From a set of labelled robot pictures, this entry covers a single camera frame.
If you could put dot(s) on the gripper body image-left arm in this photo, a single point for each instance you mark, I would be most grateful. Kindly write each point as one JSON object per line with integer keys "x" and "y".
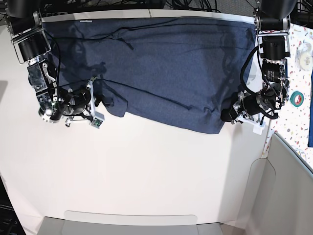
{"x": 80, "y": 103}

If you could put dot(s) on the gripper body image-right arm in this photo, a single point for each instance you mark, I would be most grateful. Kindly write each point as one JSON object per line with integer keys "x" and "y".
{"x": 238, "y": 110}

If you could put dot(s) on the dark blue t-shirt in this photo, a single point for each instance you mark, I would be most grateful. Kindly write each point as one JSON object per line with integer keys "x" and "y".
{"x": 177, "y": 71}

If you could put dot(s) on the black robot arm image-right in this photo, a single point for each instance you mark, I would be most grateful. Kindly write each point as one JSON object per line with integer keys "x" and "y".
{"x": 272, "y": 21}

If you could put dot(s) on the terrazzo patterned side surface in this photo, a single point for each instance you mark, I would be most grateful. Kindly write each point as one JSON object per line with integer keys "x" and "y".
{"x": 295, "y": 122}

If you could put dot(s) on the green tape roll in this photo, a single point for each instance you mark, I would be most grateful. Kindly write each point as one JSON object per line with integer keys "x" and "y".
{"x": 297, "y": 99}

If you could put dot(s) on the blue cloth on side surface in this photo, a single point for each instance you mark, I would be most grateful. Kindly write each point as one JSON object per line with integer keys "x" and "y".
{"x": 310, "y": 136}

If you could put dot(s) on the clear tape roll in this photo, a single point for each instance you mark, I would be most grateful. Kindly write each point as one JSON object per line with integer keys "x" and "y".
{"x": 304, "y": 56}

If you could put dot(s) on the grey chair right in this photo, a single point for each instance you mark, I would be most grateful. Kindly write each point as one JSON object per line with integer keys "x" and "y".
{"x": 282, "y": 200}

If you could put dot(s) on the grey chair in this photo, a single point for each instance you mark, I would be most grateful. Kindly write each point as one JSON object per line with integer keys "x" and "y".
{"x": 282, "y": 200}
{"x": 87, "y": 223}

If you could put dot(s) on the grey chair bottom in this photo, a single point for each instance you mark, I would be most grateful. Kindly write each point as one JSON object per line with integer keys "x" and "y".
{"x": 87, "y": 223}

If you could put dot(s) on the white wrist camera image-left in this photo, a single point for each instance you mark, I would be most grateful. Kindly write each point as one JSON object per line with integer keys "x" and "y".
{"x": 97, "y": 120}

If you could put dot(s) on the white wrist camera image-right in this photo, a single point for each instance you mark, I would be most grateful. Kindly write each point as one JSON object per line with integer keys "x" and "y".
{"x": 258, "y": 128}

